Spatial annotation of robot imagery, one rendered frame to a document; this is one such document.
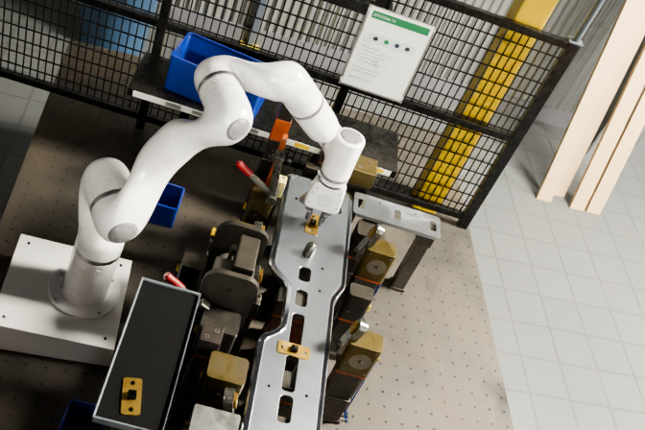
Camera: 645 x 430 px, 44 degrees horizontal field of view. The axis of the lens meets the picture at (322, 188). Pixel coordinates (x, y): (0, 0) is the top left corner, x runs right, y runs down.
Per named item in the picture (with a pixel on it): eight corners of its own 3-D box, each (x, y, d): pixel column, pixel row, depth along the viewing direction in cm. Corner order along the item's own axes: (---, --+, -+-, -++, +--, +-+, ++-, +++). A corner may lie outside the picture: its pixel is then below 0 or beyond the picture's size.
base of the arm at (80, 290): (36, 305, 212) (49, 261, 200) (61, 255, 226) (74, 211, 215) (107, 328, 215) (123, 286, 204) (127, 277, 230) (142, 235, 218)
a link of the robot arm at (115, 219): (111, 207, 207) (126, 256, 198) (74, 193, 198) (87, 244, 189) (249, 81, 193) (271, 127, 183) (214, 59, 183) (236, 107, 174)
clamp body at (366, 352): (347, 428, 227) (394, 357, 204) (307, 418, 225) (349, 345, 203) (349, 409, 232) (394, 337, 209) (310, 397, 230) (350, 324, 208)
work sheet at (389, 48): (401, 104, 272) (438, 27, 252) (338, 83, 269) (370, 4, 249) (401, 100, 274) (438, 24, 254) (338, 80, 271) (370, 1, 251)
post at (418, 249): (403, 293, 272) (438, 235, 253) (389, 289, 271) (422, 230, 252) (403, 281, 275) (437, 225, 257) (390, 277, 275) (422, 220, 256)
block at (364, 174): (340, 250, 276) (376, 176, 253) (318, 245, 275) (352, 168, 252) (341, 235, 282) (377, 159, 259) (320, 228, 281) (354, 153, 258)
